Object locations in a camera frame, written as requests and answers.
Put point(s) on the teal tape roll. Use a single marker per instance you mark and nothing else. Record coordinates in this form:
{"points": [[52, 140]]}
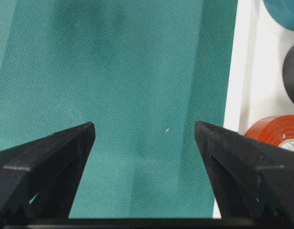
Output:
{"points": [[282, 11]]}

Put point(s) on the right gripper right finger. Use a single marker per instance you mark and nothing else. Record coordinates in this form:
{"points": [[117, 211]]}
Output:
{"points": [[249, 178]]}

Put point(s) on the red tape roll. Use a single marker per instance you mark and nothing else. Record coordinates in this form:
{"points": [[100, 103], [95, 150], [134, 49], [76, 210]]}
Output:
{"points": [[274, 130]]}

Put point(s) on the white plastic tray case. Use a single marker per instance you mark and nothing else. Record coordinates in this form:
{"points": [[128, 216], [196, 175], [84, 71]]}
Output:
{"points": [[255, 86]]}

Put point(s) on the green table cloth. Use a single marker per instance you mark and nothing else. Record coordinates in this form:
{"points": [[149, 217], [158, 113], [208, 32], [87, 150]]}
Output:
{"points": [[143, 71]]}

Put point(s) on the black tape roll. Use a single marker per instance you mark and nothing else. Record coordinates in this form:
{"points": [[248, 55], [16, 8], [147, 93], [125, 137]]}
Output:
{"points": [[288, 73]]}

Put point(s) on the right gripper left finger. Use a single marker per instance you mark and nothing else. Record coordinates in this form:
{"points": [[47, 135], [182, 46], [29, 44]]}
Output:
{"points": [[40, 178]]}

